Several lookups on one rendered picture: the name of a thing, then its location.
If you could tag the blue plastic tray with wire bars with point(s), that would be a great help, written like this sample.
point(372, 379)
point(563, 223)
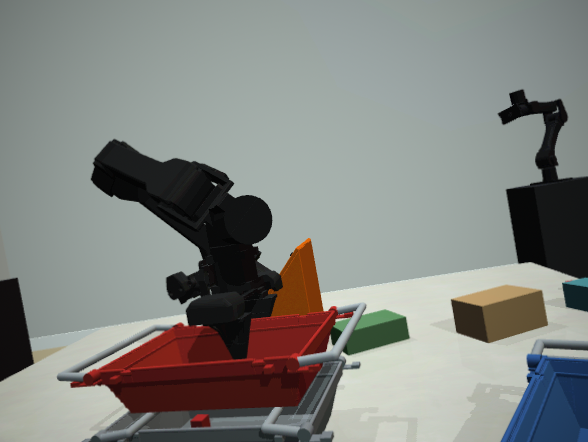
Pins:
point(554, 407)

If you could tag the green rectangular block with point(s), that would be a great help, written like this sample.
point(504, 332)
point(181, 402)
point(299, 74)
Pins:
point(372, 330)

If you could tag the blue cube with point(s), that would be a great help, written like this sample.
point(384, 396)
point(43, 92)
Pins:
point(576, 294)

